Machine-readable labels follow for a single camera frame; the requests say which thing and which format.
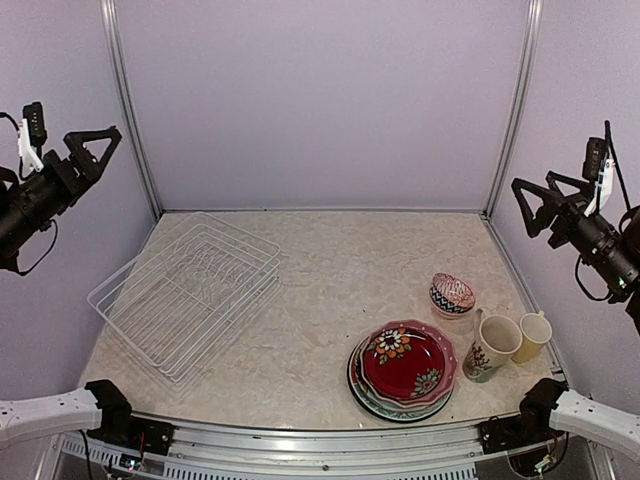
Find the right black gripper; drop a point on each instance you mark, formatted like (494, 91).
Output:
(570, 204)

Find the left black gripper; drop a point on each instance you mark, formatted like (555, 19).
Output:
(74, 185)

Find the yellow ceramic mug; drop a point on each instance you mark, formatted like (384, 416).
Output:
(536, 332)

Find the blue white patterned bowl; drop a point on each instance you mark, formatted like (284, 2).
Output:
(451, 294)

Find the floral green mug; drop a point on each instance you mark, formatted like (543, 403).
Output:
(496, 339)

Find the white red patterned cup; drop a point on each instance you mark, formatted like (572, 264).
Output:
(448, 315)

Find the black rimmed plate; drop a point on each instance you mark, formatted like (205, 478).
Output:
(392, 416)

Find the red teal patterned plate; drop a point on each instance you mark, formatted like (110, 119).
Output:
(389, 411)

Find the light green flower plate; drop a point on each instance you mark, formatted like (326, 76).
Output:
(440, 397)

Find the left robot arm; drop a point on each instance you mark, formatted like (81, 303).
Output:
(48, 330)

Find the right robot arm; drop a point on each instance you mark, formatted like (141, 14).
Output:
(614, 254)

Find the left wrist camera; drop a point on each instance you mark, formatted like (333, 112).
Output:
(32, 136)

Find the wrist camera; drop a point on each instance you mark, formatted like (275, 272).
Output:
(599, 170)
(32, 136)

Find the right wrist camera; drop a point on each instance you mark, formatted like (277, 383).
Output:
(599, 170)

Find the left aluminium frame post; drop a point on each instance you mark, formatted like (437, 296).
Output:
(116, 55)

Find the aluminium frame post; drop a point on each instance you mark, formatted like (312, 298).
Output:
(517, 106)
(116, 55)

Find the white wire dish rack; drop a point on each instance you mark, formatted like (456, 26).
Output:
(188, 292)

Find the right aluminium frame post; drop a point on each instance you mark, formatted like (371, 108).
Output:
(517, 106)

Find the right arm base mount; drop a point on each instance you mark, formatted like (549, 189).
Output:
(500, 434)

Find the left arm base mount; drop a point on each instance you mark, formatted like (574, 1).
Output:
(140, 434)

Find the front aluminium rail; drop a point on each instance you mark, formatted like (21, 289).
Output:
(198, 450)

